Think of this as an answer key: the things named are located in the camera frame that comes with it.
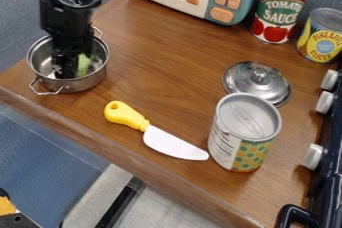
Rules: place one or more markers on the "yellow pineapple can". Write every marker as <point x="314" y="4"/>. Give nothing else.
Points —
<point x="323" y="38"/>

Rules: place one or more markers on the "red tomato can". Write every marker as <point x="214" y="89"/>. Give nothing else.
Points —
<point x="278" y="12"/>

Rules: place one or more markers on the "silver pot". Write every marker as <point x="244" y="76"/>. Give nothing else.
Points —
<point x="89" y="80"/>

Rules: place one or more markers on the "dotted can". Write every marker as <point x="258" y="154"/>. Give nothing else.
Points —
<point x="242" y="132"/>

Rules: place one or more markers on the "silver lid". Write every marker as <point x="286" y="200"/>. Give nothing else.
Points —
<point x="256" y="83"/>

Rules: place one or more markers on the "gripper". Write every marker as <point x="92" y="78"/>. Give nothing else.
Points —
<point x="64" y="15"/>

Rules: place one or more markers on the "yellow toy knife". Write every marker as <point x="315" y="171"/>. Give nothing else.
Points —
<point x="164" y="140"/>

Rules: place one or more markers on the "toy stove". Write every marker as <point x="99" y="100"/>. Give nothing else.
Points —
<point x="329" y="172"/>

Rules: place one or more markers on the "green toy broccoli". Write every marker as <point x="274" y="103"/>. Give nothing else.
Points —
<point x="83" y="65"/>

